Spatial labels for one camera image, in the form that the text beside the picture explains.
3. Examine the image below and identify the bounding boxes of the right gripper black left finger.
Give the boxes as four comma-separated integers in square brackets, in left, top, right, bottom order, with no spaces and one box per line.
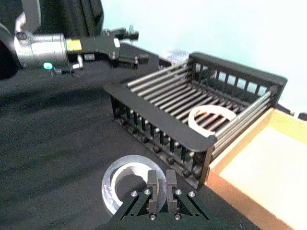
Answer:
[117,169,159,221]

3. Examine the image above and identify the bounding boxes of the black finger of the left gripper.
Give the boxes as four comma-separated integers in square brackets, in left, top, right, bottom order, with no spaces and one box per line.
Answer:
[103,25,140,41]
[111,53,150,70]

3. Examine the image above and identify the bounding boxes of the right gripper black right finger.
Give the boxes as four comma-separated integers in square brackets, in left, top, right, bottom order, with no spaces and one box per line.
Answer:
[165,169,210,220]

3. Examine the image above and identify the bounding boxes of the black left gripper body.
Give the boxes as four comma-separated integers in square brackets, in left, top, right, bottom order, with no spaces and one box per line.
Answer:
[66,35,121,68]

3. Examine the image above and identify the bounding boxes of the roll of silver tape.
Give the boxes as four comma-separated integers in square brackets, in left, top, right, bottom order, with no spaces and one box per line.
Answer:
[101,155,169,216]

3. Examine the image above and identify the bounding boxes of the roll of white tape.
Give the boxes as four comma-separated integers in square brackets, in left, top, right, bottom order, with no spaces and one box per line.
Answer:
[188,104,237,138]

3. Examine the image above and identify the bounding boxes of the black robot torso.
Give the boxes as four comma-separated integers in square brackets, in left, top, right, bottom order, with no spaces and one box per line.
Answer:
[40,0,105,37]

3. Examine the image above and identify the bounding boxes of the clear plastic case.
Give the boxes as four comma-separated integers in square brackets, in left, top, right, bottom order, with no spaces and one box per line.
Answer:
[159,48,190,65]

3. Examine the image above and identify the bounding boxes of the black rack with steel bars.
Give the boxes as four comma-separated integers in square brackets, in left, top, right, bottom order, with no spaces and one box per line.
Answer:
[103,51,288,190]

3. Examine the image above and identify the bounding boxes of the black table cloth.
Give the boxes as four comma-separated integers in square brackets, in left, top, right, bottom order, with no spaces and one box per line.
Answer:
[0,43,307,230]

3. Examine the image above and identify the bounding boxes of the shallow brown cardboard tray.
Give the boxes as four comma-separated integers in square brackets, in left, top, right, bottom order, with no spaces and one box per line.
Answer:
[206,107,307,230]

